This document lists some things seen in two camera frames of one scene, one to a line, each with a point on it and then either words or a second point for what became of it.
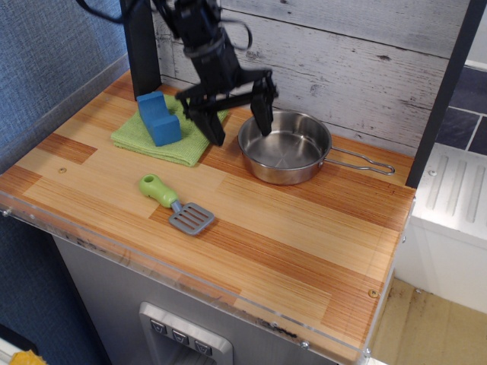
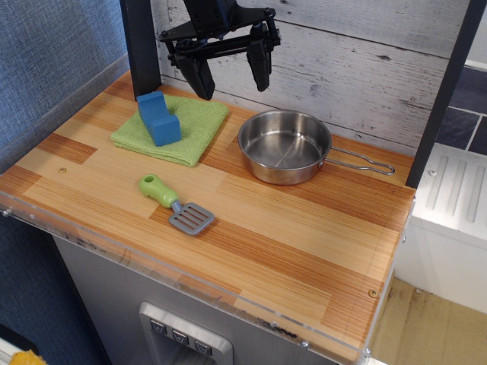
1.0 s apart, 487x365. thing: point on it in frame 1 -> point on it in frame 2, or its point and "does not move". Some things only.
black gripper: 221,84 -> 218,26
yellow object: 27,357 does not move
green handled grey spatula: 189,217 does not move
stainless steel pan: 295,150 does not move
